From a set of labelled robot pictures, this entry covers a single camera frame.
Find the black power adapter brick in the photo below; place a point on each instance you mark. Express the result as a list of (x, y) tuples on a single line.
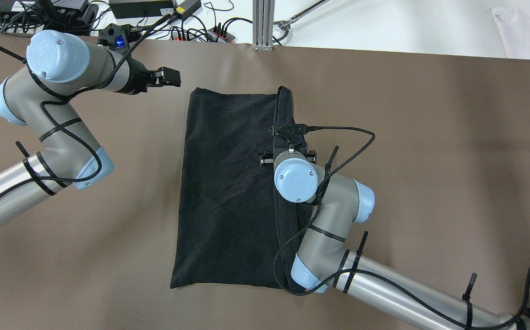
[(123, 9)]

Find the grey power strip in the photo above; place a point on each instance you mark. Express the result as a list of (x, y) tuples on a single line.
[(201, 35)]

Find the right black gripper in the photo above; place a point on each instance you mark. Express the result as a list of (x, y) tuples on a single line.
[(263, 159)]

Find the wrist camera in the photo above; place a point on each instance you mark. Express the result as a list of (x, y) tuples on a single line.
[(289, 132), (119, 37)]

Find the black graphic t-shirt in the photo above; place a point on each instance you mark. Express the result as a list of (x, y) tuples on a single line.
[(233, 226)]

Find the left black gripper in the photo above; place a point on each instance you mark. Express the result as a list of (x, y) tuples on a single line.
[(137, 77)]

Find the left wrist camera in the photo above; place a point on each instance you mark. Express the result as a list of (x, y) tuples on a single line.
[(119, 37)]

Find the aluminium frame post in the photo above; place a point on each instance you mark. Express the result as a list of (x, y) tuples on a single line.
[(262, 24)]

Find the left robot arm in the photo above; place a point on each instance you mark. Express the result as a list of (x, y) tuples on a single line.
[(58, 67)]

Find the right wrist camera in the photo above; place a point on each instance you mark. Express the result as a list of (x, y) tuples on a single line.
[(289, 132)]

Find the white folded t-shirt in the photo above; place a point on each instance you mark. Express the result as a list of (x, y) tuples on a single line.
[(513, 28)]

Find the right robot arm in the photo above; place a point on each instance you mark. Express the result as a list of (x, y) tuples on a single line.
[(322, 260)]

